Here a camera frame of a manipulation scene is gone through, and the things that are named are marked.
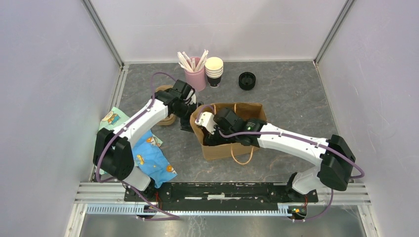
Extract brown paper takeout bag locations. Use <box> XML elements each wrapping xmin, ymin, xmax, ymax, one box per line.
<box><xmin>189</xmin><ymin>102</ymin><xmax>267</xmax><ymax>161</ymax></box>

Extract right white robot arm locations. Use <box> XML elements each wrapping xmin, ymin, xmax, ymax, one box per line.
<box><xmin>195</xmin><ymin>108</ymin><xmax>355</xmax><ymax>201</ymax></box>

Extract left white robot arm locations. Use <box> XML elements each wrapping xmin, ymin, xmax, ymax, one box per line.
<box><xmin>92</xmin><ymin>80</ymin><xmax>196</xmax><ymax>201</ymax></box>

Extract brown cardboard cup carriers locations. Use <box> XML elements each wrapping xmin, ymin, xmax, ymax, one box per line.
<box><xmin>155</xmin><ymin>85</ymin><xmax>176</xmax><ymax>126</ymax></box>

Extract stack of paper cups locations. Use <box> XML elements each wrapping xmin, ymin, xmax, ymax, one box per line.
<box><xmin>205</xmin><ymin>57</ymin><xmax>224</xmax><ymax>88</ymax></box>

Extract pink metal utensil cup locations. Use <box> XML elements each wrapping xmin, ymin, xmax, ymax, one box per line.
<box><xmin>184</xmin><ymin>66</ymin><xmax>207</xmax><ymax>91</ymax></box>

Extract blue patterned cloth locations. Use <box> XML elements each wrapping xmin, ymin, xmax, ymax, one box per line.
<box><xmin>132</xmin><ymin>130</ymin><xmax>177</xmax><ymax>189</ymax></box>

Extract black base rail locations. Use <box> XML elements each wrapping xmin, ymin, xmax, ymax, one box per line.
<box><xmin>143</xmin><ymin>182</ymin><xmax>319</xmax><ymax>211</ymax></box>

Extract green patterned cloth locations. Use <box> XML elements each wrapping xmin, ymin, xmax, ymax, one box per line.
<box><xmin>99</xmin><ymin>107</ymin><xmax>163</xmax><ymax>155</ymax></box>

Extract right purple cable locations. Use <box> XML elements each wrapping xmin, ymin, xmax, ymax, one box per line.
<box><xmin>196</xmin><ymin>104</ymin><xmax>365</xmax><ymax>223</ymax></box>

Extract stack of black lids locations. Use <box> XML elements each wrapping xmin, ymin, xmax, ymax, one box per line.
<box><xmin>238</xmin><ymin>72</ymin><xmax>256</xmax><ymax>91</ymax></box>

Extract wooden stirrers in wrappers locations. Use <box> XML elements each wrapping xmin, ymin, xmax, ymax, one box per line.
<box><xmin>177</xmin><ymin>49</ymin><xmax>209</xmax><ymax>73</ymax></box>

